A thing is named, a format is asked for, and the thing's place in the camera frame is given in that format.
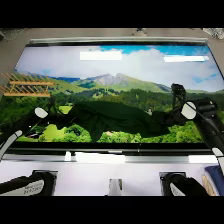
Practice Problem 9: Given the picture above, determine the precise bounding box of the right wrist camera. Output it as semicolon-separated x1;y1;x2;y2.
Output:
170;83;187;107

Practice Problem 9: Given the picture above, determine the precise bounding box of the dark green T-shirt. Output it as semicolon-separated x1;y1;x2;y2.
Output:
54;99;172;143

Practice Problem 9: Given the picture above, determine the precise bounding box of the silver frame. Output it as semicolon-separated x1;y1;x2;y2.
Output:
0;35;224;197

